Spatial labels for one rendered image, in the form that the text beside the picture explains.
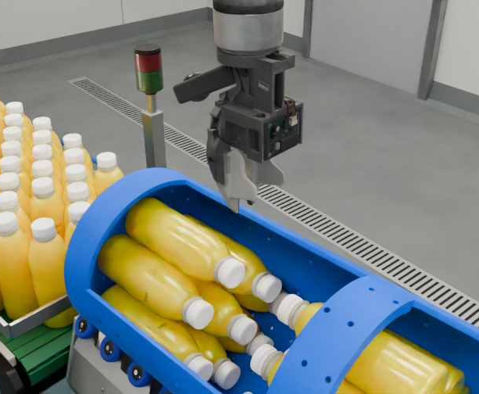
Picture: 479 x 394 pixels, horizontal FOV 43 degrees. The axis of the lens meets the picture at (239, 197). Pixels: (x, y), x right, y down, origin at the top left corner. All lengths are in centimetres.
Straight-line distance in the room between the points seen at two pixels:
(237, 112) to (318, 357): 28
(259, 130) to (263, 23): 11
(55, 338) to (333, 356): 64
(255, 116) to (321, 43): 449
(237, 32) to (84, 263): 43
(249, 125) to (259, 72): 6
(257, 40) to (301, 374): 36
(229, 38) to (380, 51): 413
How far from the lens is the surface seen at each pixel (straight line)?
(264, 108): 67
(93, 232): 92
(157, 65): 145
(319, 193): 332
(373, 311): 71
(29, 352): 118
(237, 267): 85
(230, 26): 65
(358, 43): 490
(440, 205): 336
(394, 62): 471
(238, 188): 74
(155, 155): 154
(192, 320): 86
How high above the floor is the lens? 170
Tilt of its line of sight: 31 degrees down
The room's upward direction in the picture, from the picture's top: straight up
